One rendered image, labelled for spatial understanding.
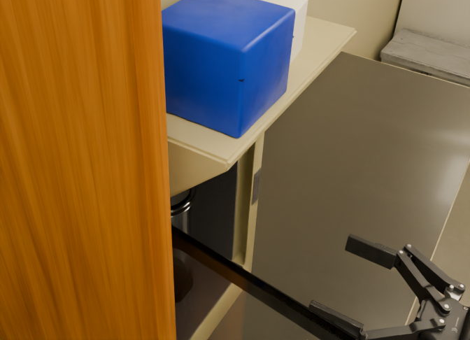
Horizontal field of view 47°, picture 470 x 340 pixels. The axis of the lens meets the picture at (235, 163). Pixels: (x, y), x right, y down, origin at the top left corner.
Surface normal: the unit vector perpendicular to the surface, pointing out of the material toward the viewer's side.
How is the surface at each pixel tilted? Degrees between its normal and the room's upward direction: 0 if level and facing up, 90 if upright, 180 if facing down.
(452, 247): 0
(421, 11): 90
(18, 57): 90
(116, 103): 90
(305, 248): 0
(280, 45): 90
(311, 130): 0
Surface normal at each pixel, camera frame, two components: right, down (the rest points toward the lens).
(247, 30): 0.04, -0.77
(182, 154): -0.50, 0.53
